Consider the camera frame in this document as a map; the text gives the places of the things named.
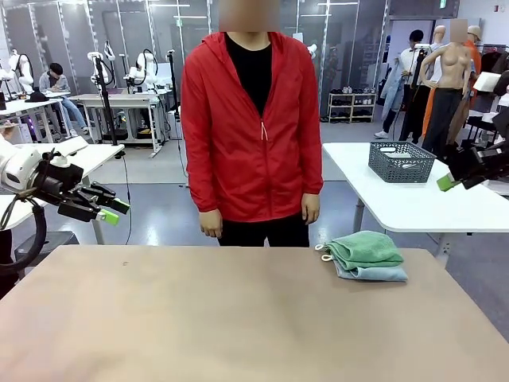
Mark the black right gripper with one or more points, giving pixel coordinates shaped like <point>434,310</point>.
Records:
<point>499,157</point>

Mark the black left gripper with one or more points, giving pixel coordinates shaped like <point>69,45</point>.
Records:
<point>61,181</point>

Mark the grey perforated plastic basket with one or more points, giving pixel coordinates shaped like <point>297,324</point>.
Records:
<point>397,173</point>

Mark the green towel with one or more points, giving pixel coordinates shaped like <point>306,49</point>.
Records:
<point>366,246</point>

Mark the blue-grey towel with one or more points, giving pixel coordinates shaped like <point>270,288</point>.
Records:
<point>378,274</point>

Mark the person's right forearm red sleeve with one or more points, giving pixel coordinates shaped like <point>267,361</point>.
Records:
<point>203,183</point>

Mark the person's left forearm red sleeve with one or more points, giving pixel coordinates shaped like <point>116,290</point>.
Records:
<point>312,171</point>

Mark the person's right hand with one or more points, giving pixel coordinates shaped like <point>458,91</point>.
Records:
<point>210,223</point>

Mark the person's left hand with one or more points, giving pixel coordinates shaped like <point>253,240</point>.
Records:
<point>311,207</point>

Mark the dark grey step stool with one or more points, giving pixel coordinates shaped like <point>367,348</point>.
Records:
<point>43,244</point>

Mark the large white side table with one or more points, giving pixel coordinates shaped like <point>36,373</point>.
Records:
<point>397,207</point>

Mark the nude mannequin with black trousers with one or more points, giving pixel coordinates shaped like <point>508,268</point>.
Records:
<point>449,79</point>

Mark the black tripod pole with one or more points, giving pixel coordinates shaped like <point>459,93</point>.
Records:
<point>105,99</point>

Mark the white robot workbench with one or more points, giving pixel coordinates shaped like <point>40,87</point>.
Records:
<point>119,99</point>

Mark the white computer tower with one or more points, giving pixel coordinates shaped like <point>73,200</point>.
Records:
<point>176,125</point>

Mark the person in white shirt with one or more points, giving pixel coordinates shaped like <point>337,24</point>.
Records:
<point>411,67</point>

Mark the clothes rack with dark garments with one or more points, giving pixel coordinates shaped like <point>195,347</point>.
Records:
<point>491,59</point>

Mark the wooden shoe shelf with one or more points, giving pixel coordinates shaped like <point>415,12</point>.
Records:
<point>352,107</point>

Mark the white office table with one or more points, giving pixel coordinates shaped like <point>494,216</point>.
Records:
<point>28,105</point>

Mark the black cap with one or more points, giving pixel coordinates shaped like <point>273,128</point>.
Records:
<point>36,96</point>

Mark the person in grey jacket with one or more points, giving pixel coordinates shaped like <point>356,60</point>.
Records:
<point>59,85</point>

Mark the white mannequin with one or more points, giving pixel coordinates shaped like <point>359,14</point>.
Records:
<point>437,40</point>

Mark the person in red jacket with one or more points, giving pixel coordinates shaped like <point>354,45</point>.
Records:
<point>250,139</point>

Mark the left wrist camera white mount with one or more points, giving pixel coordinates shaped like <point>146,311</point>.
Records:
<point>65,149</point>

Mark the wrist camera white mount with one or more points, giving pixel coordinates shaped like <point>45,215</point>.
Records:
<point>65,149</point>
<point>486,83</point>

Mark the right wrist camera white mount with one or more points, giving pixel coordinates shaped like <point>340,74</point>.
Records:
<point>486,83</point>

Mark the black camera stand pole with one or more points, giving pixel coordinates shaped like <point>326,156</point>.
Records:
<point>173,83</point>

